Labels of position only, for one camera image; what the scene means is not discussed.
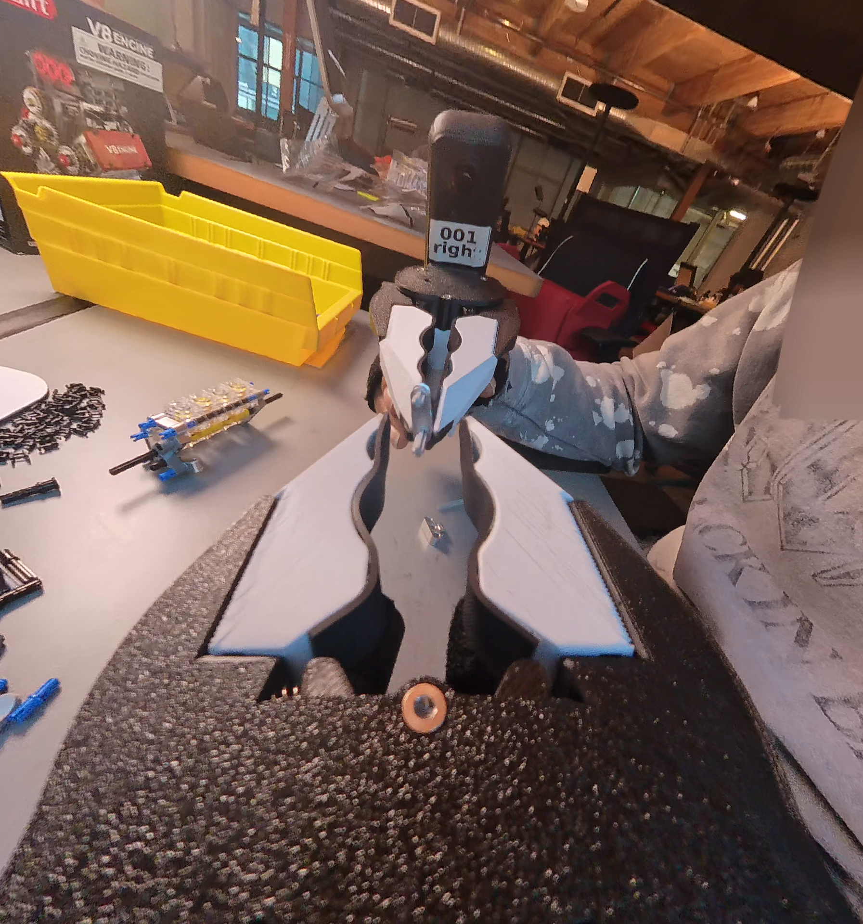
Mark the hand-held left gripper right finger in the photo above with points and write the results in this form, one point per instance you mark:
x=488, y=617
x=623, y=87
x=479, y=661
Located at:
x=547, y=570

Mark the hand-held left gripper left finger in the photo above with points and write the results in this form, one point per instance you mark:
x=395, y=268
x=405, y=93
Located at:
x=294, y=570

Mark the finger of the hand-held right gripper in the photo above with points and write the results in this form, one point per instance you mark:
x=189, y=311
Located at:
x=474, y=354
x=402, y=346

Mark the thin silver toy liftarm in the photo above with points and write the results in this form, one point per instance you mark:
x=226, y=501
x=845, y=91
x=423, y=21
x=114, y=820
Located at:
x=420, y=397

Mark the grey desk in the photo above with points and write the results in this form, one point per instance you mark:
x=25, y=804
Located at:
x=113, y=577

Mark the person's right hand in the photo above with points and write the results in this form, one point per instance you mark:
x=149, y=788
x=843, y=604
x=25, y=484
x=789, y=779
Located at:
x=394, y=426

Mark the red chair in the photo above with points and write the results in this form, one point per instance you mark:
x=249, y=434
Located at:
x=583, y=310

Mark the grey three-hole toy beam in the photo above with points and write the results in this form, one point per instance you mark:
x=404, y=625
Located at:
x=430, y=538

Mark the pile of clear plastic bags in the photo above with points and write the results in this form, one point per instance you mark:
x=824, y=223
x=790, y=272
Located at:
x=330, y=166

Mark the clear toy engine block assembly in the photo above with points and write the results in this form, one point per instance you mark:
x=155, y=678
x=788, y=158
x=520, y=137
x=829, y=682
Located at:
x=200, y=426

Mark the wooden workbench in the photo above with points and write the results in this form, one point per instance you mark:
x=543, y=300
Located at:
x=294, y=202

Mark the long yellow plastic bin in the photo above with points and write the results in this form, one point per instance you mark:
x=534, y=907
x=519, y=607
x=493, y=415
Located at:
x=186, y=289

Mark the black toy pin connector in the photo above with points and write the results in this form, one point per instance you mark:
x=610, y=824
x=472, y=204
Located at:
x=30, y=491

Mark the pile of small black links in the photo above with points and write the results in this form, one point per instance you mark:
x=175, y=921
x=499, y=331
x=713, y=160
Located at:
x=41, y=426

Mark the black toy engine box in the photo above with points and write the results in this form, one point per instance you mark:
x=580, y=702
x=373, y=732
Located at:
x=77, y=108

